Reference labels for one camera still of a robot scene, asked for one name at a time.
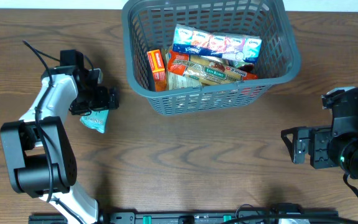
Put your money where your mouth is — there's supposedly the green wet wipes packet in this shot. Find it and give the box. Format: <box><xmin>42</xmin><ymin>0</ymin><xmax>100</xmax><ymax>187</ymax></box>
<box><xmin>80</xmin><ymin>110</ymin><xmax>109</xmax><ymax>134</ymax></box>

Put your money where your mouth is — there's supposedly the orange Redoxon box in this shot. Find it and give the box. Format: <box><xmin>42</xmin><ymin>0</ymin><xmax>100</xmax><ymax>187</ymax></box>
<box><xmin>147</xmin><ymin>49</ymin><xmax>167</xmax><ymax>91</ymax></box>

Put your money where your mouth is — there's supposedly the brown gold snack bag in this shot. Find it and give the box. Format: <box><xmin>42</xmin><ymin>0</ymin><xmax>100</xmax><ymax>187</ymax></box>
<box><xmin>161</xmin><ymin>49</ymin><xmax>202</xmax><ymax>90</ymax></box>

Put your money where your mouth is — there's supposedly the grey plastic basket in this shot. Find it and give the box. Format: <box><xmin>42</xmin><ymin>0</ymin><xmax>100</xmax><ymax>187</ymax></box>
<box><xmin>122</xmin><ymin>0</ymin><xmax>301</xmax><ymax>115</ymax></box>

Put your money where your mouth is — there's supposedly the Kleenex tissue multipack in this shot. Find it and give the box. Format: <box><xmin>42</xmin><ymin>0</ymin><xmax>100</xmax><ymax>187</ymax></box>
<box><xmin>172</xmin><ymin>24</ymin><xmax>262</xmax><ymax>63</ymax></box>

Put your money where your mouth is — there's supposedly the San Remo spaghetti packet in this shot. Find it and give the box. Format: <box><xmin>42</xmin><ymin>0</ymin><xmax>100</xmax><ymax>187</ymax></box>
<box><xmin>167</xmin><ymin>50</ymin><xmax>258</xmax><ymax>85</ymax></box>

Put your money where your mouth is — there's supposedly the green lid jar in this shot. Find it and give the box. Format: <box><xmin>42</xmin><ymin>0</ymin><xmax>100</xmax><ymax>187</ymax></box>
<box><xmin>232</xmin><ymin>61</ymin><xmax>254</xmax><ymax>72</ymax></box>

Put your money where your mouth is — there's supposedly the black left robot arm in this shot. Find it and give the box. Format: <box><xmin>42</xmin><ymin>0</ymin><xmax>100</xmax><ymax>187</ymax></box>
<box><xmin>0</xmin><ymin>49</ymin><xmax>119</xmax><ymax>223</ymax></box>

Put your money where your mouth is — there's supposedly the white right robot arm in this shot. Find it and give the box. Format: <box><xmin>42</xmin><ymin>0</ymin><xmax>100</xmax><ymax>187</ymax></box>
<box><xmin>281</xmin><ymin>86</ymin><xmax>358</xmax><ymax>198</ymax></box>

